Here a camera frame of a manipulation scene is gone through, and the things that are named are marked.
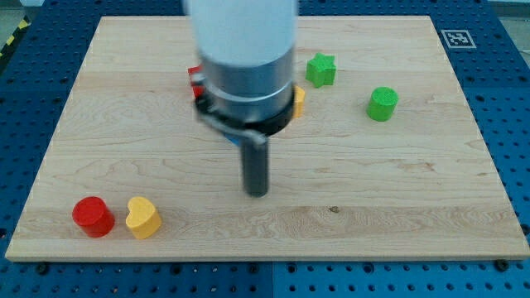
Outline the green star block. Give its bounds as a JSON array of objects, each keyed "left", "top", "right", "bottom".
[{"left": 305, "top": 52, "right": 336, "bottom": 88}]

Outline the white fiducial marker tag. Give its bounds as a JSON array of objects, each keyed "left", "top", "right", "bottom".
[{"left": 441, "top": 29, "right": 476, "bottom": 49}]

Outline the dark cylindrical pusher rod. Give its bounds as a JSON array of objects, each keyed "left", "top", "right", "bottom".
[{"left": 241, "top": 141, "right": 269, "bottom": 197}]

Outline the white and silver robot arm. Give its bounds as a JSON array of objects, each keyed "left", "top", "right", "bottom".
[{"left": 183, "top": 0, "right": 298, "bottom": 197}]

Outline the yellow block behind arm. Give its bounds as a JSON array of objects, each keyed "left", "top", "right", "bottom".
[{"left": 292, "top": 85, "right": 306, "bottom": 118}]

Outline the yellow heart block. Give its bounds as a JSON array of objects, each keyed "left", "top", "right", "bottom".
[{"left": 126, "top": 196, "right": 162, "bottom": 239}]

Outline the wooden board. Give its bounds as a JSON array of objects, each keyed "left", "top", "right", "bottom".
[{"left": 6, "top": 17, "right": 529, "bottom": 262}]

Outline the blue cube block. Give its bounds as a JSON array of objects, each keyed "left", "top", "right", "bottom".
[{"left": 224, "top": 133, "right": 240, "bottom": 147}]

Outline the green cylinder block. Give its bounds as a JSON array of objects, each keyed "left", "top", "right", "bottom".
[{"left": 366, "top": 86, "right": 399, "bottom": 122}]

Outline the red block behind arm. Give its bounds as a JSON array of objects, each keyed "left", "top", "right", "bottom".
[{"left": 187, "top": 65, "right": 205, "bottom": 98}]

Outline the red cylinder block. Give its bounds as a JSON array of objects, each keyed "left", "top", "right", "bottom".
[{"left": 71, "top": 196, "right": 115, "bottom": 238}]

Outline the black flange ring with clamp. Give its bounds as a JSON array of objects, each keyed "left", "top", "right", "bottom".
[{"left": 194, "top": 85, "right": 296, "bottom": 145}]

